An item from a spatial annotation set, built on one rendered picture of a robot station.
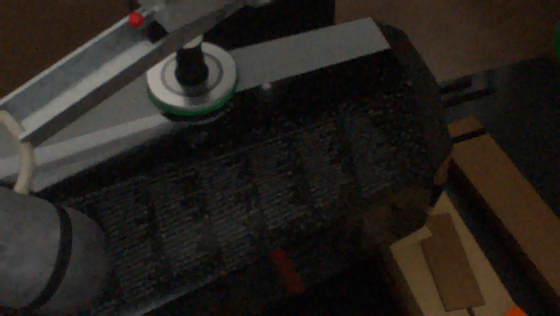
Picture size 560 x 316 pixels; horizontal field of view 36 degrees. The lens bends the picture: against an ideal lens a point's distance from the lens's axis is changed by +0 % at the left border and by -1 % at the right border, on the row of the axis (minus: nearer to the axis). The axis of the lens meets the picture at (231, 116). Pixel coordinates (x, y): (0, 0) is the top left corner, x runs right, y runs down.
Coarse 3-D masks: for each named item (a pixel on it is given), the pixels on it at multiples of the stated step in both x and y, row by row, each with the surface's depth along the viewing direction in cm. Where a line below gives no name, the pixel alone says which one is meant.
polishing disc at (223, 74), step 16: (208, 48) 213; (160, 64) 211; (208, 64) 210; (224, 64) 209; (160, 80) 207; (208, 80) 206; (224, 80) 206; (160, 96) 204; (176, 96) 204; (192, 96) 203; (208, 96) 203; (224, 96) 204
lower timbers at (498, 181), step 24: (456, 144) 284; (480, 144) 283; (456, 168) 280; (480, 168) 277; (504, 168) 276; (480, 192) 271; (504, 192) 271; (528, 192) 270; (504, 216) 265; (528, 216) 264; (552, 216) 264; (504, 240) 266; (528, 240) 259; (552, 240) 259; (384, 264) 257; (528, 264) 257; (552, 264) 253; (552, 288) 249; (408, 312) 246
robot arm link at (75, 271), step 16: (64, 208) 92; (80, 224) 91; (80, 240) 90; (96, 240) 92; (80, 256) 89; (96, 256) 92; (80, 272) 89; (96, 272) 92; (64, 288) 88; (80, 288) 90; (96, 288) 93; (48, 304) 89; (64, 304) 90; (80, 304) 93
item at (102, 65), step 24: (240, 0) 193; (120, 24) 191; (144, 24) 195; (192, 24) 188; (96, 48) 190; (120, 48) 193; (144, 48) 191; (168, 48) 188; (48, 72) 186; (72, 72) 191; (96, 72) 190; (120, 72) 183; (144, 72) 188; (24, 96) 186; (48, 96) 188; (72, 96) 187; (96, 96) 183; (24, 120) 186; (48, 120) 179; (72, 120) 183
